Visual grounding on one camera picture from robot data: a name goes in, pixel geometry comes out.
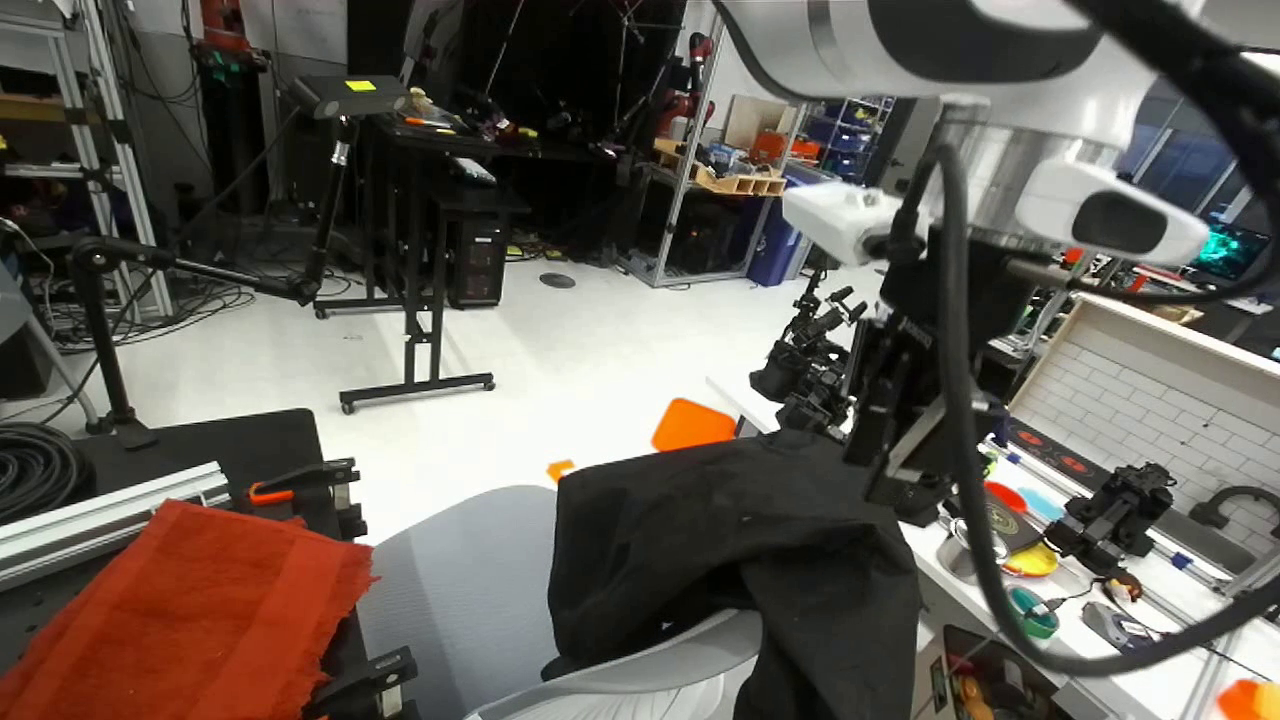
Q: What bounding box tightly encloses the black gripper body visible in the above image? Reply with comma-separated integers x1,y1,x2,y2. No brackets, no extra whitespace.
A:
844,232,1031,469

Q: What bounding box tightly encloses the black bag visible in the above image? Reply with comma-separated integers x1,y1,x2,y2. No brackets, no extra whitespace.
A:
542,430,921,720

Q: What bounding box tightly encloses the orange towel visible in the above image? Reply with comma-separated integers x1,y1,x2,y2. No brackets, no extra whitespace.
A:
0,502,372,720

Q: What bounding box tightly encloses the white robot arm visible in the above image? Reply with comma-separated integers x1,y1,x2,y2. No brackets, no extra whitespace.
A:
713,0,1280,469

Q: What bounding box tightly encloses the grey mesh office chair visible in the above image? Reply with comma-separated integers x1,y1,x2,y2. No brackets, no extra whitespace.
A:
361,482,762,720

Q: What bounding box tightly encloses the orange plastic lid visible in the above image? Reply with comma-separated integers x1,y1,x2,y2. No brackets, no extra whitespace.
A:
653,397,737,450

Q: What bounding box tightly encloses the white pegboard panel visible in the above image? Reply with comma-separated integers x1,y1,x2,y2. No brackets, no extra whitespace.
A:
1013,297,1280,502

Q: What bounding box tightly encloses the white work table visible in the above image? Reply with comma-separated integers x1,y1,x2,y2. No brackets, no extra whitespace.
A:
702,297,1280,720

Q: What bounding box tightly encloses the green tape roll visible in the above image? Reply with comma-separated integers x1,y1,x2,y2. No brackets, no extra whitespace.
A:
1008,589,1060,641

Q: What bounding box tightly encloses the black camera gear pile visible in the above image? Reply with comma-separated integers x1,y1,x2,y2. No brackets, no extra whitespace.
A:
747,265,996,527

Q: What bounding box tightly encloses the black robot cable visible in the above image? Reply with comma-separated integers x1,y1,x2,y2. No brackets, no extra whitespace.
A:
713,0,1280,680

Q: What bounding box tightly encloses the aluminium extrusion rail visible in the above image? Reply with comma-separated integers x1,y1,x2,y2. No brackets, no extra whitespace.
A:
0,464,226,589

